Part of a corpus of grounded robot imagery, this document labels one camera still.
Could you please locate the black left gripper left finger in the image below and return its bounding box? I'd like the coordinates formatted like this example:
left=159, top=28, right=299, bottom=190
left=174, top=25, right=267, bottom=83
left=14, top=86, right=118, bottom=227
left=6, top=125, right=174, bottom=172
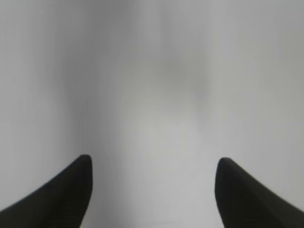
left=0, top=155, right=93, bottom=228

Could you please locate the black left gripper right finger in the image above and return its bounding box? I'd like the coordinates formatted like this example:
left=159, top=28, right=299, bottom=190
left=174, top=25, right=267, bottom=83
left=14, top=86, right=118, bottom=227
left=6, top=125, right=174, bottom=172
left=214, top=158, right=304, bottom=228

